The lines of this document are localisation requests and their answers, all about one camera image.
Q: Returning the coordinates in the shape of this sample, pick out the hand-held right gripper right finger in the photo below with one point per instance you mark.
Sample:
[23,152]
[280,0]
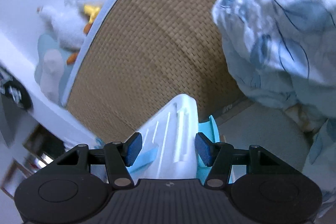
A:
[204,151]

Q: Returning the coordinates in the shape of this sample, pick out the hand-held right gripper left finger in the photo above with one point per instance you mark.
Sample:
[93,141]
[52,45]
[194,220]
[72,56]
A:
[134,150]

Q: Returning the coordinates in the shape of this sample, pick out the blue plastic storage bin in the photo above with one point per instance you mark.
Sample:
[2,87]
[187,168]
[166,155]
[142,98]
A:
[210,129]

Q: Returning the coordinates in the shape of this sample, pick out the white bin lid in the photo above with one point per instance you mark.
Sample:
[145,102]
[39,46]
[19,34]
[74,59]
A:
[170,129]

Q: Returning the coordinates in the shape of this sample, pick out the white towel with blue edge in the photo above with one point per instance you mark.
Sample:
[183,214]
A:
[68,87]

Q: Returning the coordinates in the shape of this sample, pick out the woven rattan headboard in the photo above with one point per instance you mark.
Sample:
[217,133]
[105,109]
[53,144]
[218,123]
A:
[157,43]

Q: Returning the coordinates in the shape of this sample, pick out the teal pillow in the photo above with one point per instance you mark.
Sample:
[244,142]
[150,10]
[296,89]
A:
[50,69]

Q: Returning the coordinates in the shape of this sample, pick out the floral blue white blanket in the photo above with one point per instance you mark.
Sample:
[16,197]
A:
[262,43]

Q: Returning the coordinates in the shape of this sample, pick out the black racket bag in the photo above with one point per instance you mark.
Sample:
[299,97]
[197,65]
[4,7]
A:
[13,92]

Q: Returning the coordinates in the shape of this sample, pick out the white goose plush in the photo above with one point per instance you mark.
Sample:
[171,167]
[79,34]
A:
[65,27]

